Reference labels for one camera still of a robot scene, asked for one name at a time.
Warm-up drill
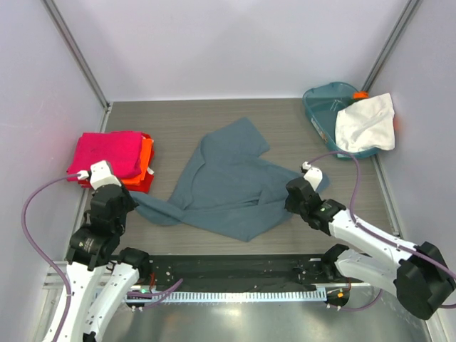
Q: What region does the grey blue t shirt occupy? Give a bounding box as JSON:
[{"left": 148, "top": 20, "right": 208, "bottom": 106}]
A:
[{"left": 134, "top": 116, "right": 331, "bottom": 244}]

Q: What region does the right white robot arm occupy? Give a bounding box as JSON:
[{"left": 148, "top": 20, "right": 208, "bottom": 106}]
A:
[{"left": 285, "top": 177, "right": 455, "bottom": 320}]

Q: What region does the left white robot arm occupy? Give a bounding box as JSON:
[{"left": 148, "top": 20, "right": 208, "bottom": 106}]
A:
[{"left": 44, "top": 185, "right": 151, "bottom": 341}]

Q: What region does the folded red t shirt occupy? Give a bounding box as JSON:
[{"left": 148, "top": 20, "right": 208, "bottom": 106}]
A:
[{"left": 78, "top": 132, "right": 156, "bottom": 195}]

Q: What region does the folded pink t shirt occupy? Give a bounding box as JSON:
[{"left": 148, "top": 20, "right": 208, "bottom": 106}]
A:
[{"left": 67, "top": 131, "right": 143, "bottom": 179}]

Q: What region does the folded orange t shirt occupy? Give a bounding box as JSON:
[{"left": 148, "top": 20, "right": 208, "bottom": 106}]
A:
[{"left": 122, "top": 136, "right": 154, "bottom": 186}]

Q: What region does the teal plastic bin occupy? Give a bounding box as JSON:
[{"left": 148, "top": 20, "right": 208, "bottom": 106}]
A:
[{"left": 302, "top": 82, "right": 360, "bottom": 160}]

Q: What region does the white t shirt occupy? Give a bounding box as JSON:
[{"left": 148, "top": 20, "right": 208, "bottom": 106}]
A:
[{"left": 335, "top": 93, "right": 395, "bottom": 153}]

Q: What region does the orange clamp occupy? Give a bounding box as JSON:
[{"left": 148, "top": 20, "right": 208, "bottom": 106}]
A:
[{"left": 353, "top": 91, "right": 369, "bottom": 100}]

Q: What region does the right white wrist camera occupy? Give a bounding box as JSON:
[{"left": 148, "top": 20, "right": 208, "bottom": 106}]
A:
[{"left": 301, "top": 162, "right": 323, "bottom": 191}]

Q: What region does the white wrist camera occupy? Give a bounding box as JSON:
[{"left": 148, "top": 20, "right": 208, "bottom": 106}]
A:
[
  {"left": 77, "top": 160, "right": 123, "bottom": 190},
  {"left": 301, "top": 162, "right": 323, "bottom": 191}
]

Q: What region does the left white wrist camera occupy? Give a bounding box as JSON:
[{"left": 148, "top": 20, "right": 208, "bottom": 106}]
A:
[{"left": 77, "top": 160, "right": 123, "bottom": 190}]

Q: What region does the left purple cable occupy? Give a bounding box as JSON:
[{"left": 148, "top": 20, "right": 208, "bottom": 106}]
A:
[{"left": 21, "top": 173, "right": 85, "bottom": 342}]

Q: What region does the slotted cable duct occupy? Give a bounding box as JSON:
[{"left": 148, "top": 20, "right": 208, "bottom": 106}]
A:
[{"left": 120, "top": 289, "right": 327, "bottom": 304}]

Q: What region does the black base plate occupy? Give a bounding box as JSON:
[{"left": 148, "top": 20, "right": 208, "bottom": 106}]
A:
[{"left": 106, "top": 254, "right": 364, "bottom": 289}]

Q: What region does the left aluminium frame post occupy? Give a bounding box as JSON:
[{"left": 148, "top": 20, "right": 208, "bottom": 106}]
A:
[{"left": 41, "top": 0, "right": 110, "bottom": 111}]

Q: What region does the aluminium frame post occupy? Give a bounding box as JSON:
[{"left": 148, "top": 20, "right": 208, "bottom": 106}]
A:
[
  {"left": 41, "top": 0, "right": 110, "bottom": 111},
  {"left": 361, "top": 0, "right": 423, "bottom": 93}
]

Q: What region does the right aluminium frame post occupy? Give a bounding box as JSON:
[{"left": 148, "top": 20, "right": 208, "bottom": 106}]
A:
[{"left": 361, "top": 0, "right": 423, "bottom": 93}]

